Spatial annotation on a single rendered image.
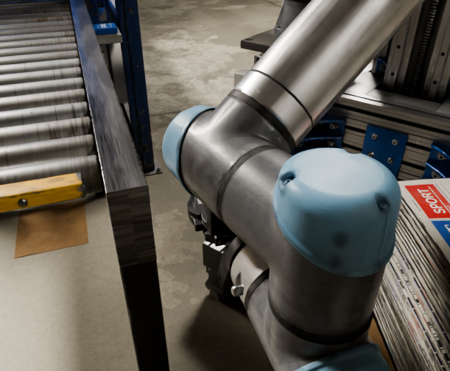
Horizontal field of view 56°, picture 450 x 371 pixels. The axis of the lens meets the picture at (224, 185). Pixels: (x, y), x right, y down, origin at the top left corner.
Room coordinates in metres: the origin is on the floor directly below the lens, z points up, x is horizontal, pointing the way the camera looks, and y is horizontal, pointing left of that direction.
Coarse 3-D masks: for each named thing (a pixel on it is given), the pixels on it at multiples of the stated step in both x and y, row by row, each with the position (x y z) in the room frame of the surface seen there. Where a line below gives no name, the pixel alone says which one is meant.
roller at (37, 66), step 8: (16, 64) 0.88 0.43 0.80; (24, 64) 0.88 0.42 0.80; (32, 64) 0.88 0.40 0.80; (40, 64) 0.88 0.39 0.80; (48, 64) 0.89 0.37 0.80; (56, 64) 0.89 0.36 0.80; (64, 64) 0.89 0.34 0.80; (72, 64) 0.90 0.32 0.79; (80, 64) 0.91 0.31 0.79; (0, 72) 0.85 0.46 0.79; (8, 72) 0.85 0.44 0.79; (16, 72) 0.86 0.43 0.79; (24, 72) 0.86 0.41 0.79
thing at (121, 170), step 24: (72, 0) 1.60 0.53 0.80; (96, 48) 1.00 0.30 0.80; (96, 72) 0.82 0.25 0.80; (96, 96) 0.70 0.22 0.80; (96, 120) 0.60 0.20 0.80; (120, 120) 0.60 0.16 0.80; (96, 144) 0.52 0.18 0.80; (120, 144) 0.52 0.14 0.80; (120, 168) 0.46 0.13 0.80; (120, 192) 0.41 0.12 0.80; (144, 192) 0.42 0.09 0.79; (120, 216) 0.41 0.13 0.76; (144, 216) 0.41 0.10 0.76; (120, 240) 0.40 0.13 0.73; (144, 240) 0.41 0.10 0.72; (120, 264) 0.40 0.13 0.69
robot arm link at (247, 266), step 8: (248, 248) 0.29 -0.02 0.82; (240, 256) 0.29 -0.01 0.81; (248, 256) 0.28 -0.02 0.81; (256, 256) 0.28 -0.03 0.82; (232, 264) 0.29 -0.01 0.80; (240, 264) 0.28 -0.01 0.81; (248, 264) 0.27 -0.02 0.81; (256, 264) 0.27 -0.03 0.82; (264, 264) 0.26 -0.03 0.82; (232, 272) 0.28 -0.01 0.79; (240, 272) 0.27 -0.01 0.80; (248, 272) 0.27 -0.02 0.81; (256, 272) 0.26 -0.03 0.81; (232, 280) 0.29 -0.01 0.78; (240, 280) 0.27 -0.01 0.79; (248, 280) 0.26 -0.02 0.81; (232, 288) 0.27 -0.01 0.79; (240, 288) 0.26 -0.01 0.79; (248, 288) 0.25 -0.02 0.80; (240, 296) 0.27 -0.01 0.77
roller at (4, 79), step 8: (32, 72) 0.82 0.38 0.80; (40, 72) 0.83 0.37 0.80; (48, 72) 0.83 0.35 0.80; (56, 72) 0.83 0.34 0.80; (64, 72) 0.83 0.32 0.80; (72, 72) 0.84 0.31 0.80; (80, 72) 0.84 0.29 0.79; (0, 80) 0.79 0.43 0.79; (8, 80) 0.80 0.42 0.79; (16, 80) 0.80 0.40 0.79; (24, 80) 0.80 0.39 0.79; (32, 80) 0.81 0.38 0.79; (40, 80) 0.81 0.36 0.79; (48, 80) 0.81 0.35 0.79
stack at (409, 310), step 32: (416, 192) 0.36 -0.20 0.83; (448, 192) 0.36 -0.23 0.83; (416, 224) 0.32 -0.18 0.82; (448, 224) 0.31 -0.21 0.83; (416, 256) 0.31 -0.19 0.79; (448, 256) 0.27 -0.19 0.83; (384, 288) 0.35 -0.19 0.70; (416, 288) 0.29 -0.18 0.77; (448, 288) 0.25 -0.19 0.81; (384, 320) 0.33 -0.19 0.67; (416, 320) 0.27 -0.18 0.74; (448, 320) 0.24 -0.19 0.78; (416, 352) 0.26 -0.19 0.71; (448, 352) 0.22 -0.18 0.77
